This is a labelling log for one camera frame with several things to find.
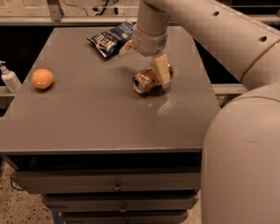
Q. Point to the white machine base with cable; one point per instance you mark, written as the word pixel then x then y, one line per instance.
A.
pixel 106 7

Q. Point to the white pump bottle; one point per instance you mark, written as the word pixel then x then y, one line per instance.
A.
pixel 9 78

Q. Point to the grey metal railing frame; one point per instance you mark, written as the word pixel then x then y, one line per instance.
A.
pixel 80 11

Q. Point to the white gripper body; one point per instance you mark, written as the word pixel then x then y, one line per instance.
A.
pixel 148 43

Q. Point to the orange fruit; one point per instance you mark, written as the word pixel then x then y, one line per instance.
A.
pixel 42 78

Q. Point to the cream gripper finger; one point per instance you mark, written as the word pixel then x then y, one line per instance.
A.
pixel 160 66
pixel 128 47

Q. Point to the grey drawer cabinet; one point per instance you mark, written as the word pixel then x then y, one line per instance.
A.
pixel 97 151

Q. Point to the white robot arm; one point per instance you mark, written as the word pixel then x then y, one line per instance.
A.
pixel 241 149

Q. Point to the blue chip bag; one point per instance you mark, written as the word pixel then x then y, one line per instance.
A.
pixel 111 41

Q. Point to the orange soda can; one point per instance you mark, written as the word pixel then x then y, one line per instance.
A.
pixel 151 77

